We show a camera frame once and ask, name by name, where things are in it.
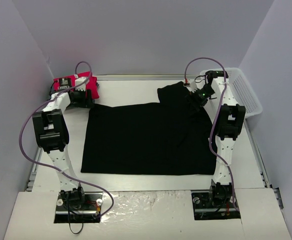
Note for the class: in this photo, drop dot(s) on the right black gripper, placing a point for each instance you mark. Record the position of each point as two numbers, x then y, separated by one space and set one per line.
192 99

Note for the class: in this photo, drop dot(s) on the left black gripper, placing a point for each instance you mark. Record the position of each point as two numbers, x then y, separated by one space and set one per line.
86 99

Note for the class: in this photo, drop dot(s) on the black t shirt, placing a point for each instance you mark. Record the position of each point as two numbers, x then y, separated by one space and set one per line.
168 137

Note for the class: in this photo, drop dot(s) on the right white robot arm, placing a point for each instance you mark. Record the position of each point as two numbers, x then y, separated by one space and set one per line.
227 126

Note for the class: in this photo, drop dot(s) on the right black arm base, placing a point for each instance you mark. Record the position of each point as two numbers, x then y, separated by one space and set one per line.
206 209

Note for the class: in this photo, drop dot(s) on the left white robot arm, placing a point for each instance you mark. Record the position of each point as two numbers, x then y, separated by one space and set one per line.
52 136

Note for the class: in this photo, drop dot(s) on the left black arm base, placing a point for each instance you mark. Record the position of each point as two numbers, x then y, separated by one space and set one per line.
86 212

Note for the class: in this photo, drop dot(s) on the folded red t shirt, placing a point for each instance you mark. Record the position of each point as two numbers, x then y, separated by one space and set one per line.
92 85

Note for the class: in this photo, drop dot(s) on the white plastic basket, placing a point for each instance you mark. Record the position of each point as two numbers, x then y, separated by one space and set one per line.
243 92

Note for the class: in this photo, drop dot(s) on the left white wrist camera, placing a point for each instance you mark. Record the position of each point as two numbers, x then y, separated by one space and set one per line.
81 84

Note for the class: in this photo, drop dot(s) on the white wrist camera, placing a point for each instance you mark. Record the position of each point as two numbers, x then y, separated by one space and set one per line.
190 84
81 84

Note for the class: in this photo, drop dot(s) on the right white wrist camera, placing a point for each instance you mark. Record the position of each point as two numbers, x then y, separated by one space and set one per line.
190 84

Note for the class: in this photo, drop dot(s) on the aluminium table rail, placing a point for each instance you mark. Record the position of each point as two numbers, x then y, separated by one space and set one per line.
140 77

